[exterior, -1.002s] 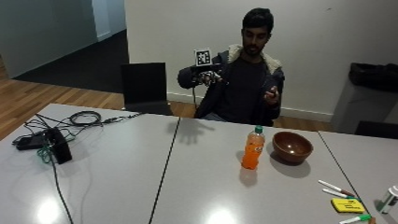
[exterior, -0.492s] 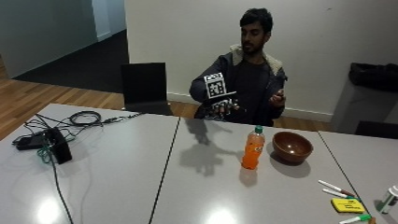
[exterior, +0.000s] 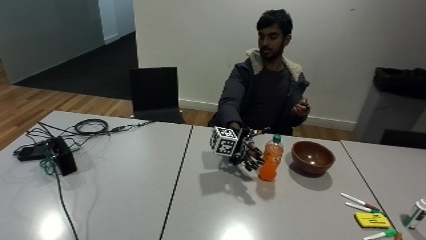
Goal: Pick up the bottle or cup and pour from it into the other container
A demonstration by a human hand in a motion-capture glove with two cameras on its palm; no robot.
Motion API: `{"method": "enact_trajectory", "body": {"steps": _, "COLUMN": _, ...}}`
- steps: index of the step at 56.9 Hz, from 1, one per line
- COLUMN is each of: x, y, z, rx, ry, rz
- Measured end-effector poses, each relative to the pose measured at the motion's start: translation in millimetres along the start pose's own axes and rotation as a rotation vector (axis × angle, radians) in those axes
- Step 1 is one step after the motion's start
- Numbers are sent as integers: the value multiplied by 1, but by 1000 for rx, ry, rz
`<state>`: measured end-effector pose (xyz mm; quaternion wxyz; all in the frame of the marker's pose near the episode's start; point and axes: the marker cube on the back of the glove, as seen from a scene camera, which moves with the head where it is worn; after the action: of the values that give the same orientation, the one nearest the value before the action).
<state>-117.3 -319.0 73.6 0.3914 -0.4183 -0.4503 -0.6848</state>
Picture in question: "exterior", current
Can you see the black chair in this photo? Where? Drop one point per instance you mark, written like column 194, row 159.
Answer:
column 153, row 93
column 403, row 138

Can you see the white bottle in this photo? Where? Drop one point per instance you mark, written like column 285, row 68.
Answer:
column 416, row 213

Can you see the grey bin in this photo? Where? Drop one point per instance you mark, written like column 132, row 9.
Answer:
column 386, row 116

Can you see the black flat box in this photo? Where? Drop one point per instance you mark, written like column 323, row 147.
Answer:
column 30, row 152

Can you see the white marker brown cap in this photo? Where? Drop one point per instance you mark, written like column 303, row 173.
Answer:
column 359, row 201

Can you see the white marker cube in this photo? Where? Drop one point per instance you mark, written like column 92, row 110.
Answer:
column 223, row 141

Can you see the yellow eraser block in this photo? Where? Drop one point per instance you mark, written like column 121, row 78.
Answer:
column 371, row 220

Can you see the brown bowl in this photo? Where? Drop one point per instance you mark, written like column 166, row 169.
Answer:
column 311, row 158

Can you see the black bin bag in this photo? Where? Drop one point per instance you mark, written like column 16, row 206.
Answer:
column 399, row 81

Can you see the black upright device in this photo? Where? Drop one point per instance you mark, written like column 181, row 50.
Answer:
column 64, row 156

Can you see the orange soda bottle green cap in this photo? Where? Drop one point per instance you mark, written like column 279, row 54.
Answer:
column 270, row 161

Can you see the the person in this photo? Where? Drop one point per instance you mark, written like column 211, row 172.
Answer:
column 266, row 90

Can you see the white marker green cap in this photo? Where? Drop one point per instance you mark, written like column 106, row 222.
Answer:
column 379, row 234
column 360, row 208

